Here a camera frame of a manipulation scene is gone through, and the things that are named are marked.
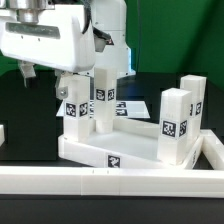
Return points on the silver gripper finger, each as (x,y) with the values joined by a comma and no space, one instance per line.
(27,71)
(61,85)

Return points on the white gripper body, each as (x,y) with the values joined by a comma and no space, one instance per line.
(58,40)

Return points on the white block left edge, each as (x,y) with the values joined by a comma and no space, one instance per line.
(2,135)

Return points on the white fiducial marker sheet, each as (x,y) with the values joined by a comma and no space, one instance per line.
(128,109)

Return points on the white front fence bar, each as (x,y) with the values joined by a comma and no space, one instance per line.
(28,180)

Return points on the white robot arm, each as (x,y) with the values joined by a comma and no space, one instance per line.
(108,16)

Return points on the white desk top tray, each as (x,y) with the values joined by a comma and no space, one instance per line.
(132,145)

